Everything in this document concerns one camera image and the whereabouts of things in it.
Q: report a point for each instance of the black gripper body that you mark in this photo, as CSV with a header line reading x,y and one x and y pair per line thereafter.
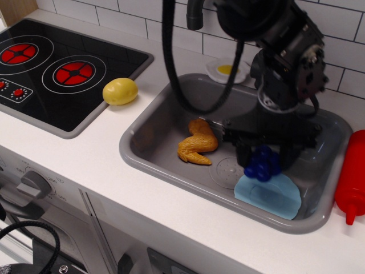
x,y
265,125

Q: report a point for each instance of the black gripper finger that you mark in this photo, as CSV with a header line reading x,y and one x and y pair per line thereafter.
x,y
288,155
243,154

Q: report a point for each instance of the blue toy blueberries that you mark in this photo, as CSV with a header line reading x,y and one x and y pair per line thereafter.
x,y
263,164

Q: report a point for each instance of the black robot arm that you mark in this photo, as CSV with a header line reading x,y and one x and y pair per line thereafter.
x,y
288,69

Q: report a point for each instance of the light blue toy plate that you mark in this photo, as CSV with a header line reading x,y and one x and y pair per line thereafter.
x,y
279,195

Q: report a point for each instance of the grey toy sink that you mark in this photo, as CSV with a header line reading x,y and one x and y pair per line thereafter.
x,y
150,145

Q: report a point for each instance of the toy fried chicken wing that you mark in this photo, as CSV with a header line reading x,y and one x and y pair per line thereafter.
x,y
201,140

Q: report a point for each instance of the red ketchup bottle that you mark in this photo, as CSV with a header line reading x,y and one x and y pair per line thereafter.
x,y
349,194

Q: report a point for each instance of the toy fried egg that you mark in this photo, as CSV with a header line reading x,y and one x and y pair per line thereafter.
x,y
219,70

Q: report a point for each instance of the dark grey faucet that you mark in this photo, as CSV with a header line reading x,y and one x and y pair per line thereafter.
x,y
194,14

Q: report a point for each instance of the yellow toy potato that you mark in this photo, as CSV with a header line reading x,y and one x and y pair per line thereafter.
x,y
120,91

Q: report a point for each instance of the toy oven front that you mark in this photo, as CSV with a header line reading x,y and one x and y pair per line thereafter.
x,y
95,235

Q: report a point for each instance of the black toy stove top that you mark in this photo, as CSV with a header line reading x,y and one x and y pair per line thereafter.
x,y
53,78

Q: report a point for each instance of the grey oven knob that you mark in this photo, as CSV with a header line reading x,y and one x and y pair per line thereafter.
x,y
34,185

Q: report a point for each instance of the wooden panel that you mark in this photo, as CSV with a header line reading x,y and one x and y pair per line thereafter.
x,y
13,11

